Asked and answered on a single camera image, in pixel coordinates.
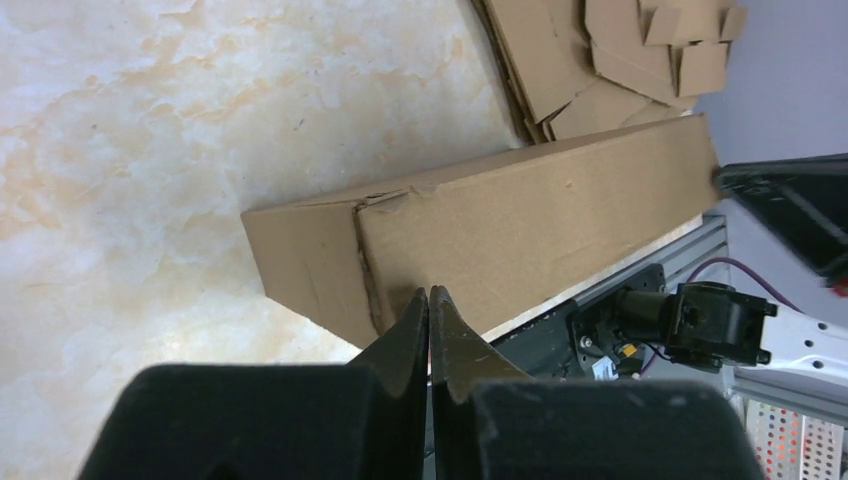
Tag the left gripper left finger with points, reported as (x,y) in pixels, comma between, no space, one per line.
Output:
(364,419)

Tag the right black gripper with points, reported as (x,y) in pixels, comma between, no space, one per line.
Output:
(802,202)

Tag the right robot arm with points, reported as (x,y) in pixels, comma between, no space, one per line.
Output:
(705,325)

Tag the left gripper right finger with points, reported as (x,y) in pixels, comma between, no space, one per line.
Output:
(494,421)

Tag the cardboard box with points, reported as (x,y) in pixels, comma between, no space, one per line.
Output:
(505,234)

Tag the stack of cardboard blanks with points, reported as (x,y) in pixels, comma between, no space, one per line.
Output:
(573,68)

